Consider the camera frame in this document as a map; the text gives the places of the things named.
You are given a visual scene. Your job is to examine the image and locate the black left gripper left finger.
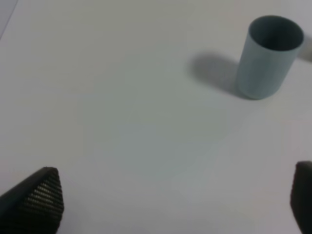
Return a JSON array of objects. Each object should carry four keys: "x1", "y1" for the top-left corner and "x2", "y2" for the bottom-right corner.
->
[{"x1": 0, "y1": 167, "x2": 64, "y2": 234}]

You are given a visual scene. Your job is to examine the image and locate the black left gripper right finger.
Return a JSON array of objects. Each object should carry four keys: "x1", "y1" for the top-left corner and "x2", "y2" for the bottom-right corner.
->
[{"x1": 290, "y1": 161, "x2": 312, "y2": 234}]

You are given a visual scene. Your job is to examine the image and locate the teal plastic cup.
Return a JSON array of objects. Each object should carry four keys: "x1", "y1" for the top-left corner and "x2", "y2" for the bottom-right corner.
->
[{"x1": 236, "y1": 15, "x2": 305, "y2": 99}]

